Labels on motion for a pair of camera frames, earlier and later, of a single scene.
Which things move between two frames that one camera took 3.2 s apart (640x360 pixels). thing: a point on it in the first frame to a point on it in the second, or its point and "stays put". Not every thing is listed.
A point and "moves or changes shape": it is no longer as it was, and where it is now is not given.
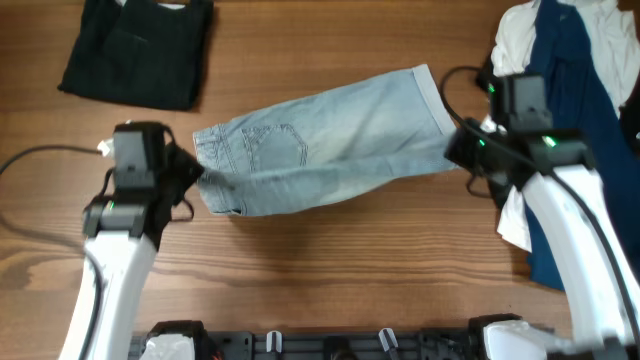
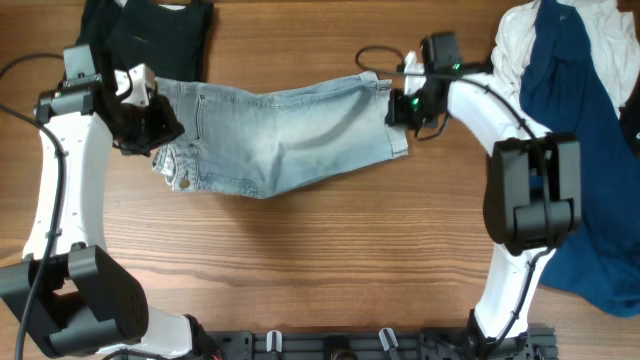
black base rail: (334, 345) stays put
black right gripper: (459, 152) to (398, 110)
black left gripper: (189, 172) to (167, 129)
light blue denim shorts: (390, 125) moves or changes shape
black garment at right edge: (630, 117) stays put
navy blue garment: (579, 99) stays put
